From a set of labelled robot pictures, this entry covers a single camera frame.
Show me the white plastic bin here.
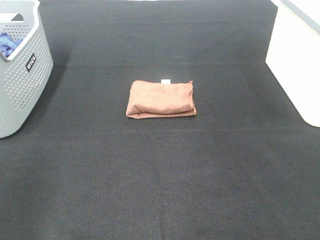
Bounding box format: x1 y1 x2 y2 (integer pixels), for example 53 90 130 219
265 0 320 127

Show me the blue cloth in basket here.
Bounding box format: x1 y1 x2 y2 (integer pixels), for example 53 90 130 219
0 32 23 58

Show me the grey perforated laundry basket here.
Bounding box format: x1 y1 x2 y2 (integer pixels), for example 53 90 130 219
0 0 54 138

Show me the brown microfiber towel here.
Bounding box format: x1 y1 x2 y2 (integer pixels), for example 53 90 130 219
125 80 197 120

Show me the black fabric table mat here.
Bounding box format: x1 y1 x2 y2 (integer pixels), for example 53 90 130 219
0 0 320 240

